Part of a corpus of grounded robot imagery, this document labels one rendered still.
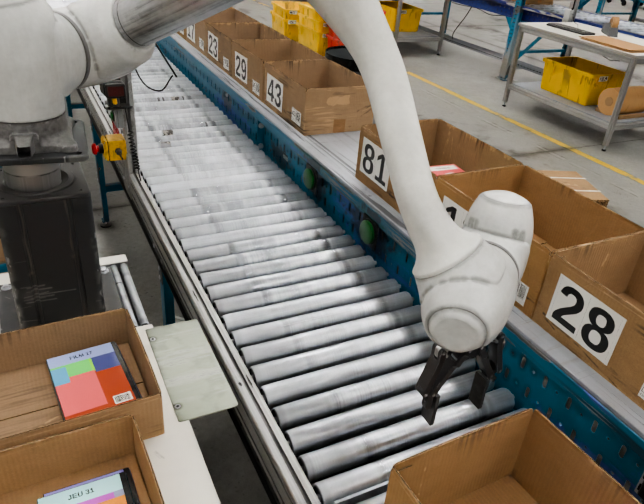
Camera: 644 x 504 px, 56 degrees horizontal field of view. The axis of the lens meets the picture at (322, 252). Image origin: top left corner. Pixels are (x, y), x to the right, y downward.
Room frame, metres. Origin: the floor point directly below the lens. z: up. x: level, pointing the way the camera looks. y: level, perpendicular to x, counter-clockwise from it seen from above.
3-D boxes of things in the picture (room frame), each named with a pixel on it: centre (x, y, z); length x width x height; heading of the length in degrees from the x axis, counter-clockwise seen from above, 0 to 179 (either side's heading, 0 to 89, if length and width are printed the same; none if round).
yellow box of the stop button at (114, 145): (1.88, 0.73, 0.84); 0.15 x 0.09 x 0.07; 29
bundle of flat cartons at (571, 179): (3.69, -1.41, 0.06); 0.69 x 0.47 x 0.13; 98
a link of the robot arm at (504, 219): (0.80, -0.26, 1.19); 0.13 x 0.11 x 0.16; 158
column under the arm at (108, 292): (1.12, 0.60, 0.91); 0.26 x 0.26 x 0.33; 28
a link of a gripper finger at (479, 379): (0.84, -0.31, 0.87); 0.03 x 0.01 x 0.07; 29
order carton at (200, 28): (3.36, 0.64, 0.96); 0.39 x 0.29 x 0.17; 29
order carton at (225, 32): (3.02, 0.45, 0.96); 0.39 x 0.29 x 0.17; 29
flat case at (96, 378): (0.85, 0.42, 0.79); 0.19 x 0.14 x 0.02; 34
